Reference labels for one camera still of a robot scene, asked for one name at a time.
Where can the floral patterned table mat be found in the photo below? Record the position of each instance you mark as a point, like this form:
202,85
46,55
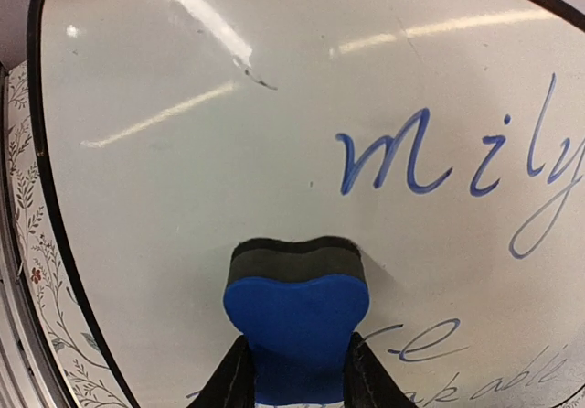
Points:
88,377

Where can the blue whiteboard eraser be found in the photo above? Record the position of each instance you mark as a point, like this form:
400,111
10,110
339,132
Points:
297,304

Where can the white whiteboard black frame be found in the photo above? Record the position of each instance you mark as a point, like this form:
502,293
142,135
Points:
445,138

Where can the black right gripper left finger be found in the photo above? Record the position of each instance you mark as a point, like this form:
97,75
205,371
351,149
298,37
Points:
232,385

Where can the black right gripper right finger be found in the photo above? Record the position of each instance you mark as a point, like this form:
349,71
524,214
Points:
367,384

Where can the aluminium front rail frame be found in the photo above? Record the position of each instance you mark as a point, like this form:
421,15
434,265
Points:
28,376

